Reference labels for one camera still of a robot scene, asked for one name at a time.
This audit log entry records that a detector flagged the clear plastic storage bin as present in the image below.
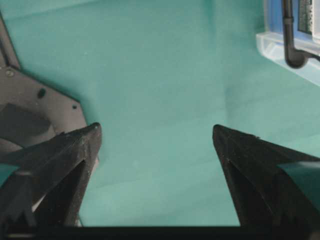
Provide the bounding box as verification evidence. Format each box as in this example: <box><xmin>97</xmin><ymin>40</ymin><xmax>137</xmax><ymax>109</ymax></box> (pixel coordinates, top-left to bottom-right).
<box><xmin>255</xmin><ymin>0</ymin><xmax>320</xmax><ymax>87</ymax></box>

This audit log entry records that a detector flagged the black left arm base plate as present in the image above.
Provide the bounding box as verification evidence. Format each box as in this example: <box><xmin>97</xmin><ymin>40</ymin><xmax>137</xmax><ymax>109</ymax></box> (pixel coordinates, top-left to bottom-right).
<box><xmin>0</xmin><ymin>20</ymin><xmax>87</xmax><ymax>156</ymax></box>

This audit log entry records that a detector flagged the black camera cable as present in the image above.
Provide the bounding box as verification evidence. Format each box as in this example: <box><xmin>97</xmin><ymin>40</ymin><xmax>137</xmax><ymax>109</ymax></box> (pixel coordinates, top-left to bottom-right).
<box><xmin>281</xmin><ymin>0</ymin><xmax>320</xmax><ymax>69</ymax></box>

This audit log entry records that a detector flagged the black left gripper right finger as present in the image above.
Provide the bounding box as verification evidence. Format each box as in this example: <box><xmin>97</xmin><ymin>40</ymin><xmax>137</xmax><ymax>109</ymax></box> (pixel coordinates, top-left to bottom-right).
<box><xmin>212</xmin><ymin>124</ymin><xmax>320</xmax><ymax>228</ymax></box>

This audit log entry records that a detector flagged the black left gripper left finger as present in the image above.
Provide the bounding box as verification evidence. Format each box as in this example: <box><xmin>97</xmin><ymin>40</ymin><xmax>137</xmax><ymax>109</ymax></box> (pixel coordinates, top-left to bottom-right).
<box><xmin>0</xmin><ymin>122</ymin><xmax>102</xmax><ymax>227</ymax></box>

